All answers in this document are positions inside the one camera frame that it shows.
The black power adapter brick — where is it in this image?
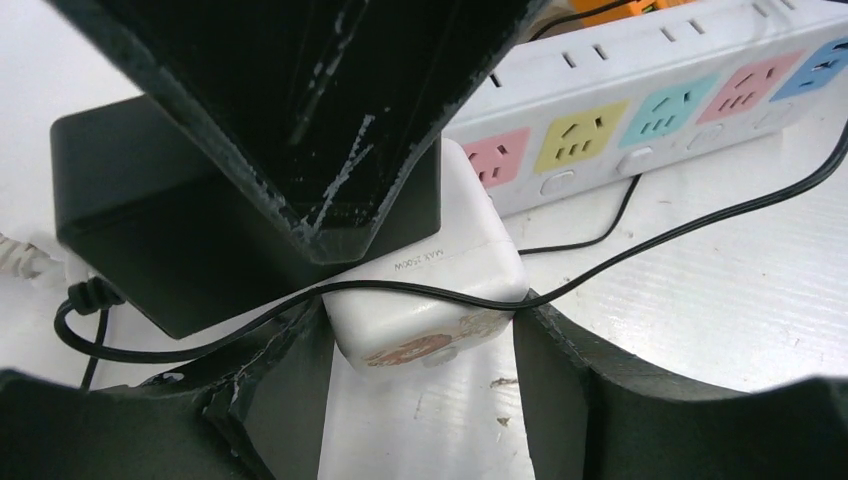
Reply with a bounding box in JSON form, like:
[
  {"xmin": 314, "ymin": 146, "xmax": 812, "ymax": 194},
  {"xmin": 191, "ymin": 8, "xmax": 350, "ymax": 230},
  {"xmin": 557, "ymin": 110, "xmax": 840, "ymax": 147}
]
[{"xmin": 49, "ymin": 94, "xmax": 444, "ymax": 341}]

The black thin cable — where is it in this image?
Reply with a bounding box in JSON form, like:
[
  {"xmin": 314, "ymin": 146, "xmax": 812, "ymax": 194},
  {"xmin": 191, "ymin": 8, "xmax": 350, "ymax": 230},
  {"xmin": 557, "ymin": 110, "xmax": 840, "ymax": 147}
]
[{"xmin": 52, "ymin": 0, "xmax": 848, "ymax": 392}]

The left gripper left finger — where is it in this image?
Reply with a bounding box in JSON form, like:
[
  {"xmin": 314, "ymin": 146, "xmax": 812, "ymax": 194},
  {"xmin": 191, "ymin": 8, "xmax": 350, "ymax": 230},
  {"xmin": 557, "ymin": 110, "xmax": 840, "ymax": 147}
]
[{"xmin": 1, "ymin": 300, "xmax": 334, "ymax": 479}]

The long white power strip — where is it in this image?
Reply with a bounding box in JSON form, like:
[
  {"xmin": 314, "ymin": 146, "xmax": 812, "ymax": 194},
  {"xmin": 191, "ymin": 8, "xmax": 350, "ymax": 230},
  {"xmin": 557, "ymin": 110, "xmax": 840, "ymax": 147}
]
[{"xmin": 0, "ymin": 0, "xmax": 848, "ymax": 286}]

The white cartoon cube adapter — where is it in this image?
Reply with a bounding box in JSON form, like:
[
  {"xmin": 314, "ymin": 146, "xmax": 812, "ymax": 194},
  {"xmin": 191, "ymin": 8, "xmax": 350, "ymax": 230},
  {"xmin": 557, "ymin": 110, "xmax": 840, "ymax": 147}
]
[{"xmin": 322, "ymin": 140, "xmax": 529, "ymax": 377}]

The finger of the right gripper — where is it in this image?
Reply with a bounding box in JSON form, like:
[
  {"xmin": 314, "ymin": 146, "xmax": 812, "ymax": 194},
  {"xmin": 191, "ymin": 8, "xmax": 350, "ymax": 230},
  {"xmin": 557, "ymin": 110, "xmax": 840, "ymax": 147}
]
[{"xmin": 54, "ymin": 1, "xmax": 544, "ymax": 264}]

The orange power strip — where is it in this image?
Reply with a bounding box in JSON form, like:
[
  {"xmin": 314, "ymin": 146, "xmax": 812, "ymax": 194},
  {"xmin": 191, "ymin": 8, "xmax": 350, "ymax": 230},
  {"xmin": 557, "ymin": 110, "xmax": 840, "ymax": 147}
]
[{"xmin": 570, "ymin": 0, "xmax": 693, "ymax": 27}]

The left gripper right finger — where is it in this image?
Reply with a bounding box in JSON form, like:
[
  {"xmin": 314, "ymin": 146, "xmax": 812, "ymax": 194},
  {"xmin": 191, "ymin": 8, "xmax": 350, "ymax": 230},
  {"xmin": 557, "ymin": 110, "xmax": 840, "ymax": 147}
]
[{"xmin": 513, "ymin": 305, "xmax": 847, "ymax": 479}]

